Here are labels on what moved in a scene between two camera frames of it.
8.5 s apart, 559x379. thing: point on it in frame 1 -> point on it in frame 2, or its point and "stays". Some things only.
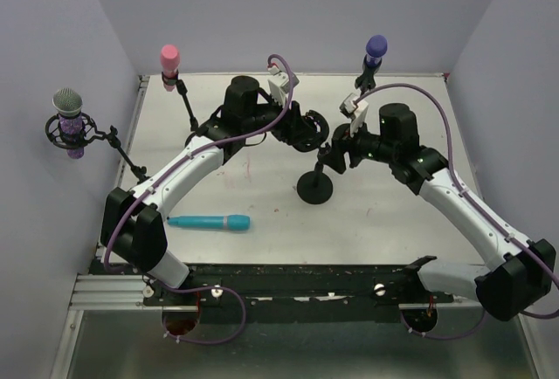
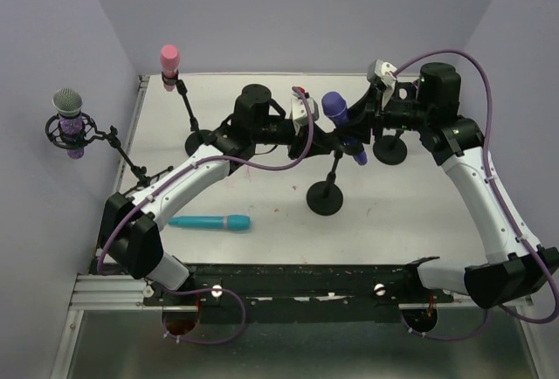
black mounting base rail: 282,285 stays
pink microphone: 170,57 stays
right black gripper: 341,143 -> 368,113
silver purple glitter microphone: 67,103 stays
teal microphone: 235,222 stays
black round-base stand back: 366,80 -> 326,196
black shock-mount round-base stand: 316,187 -> 389,149
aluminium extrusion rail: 119,292 stays
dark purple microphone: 376,47 -> 334,106
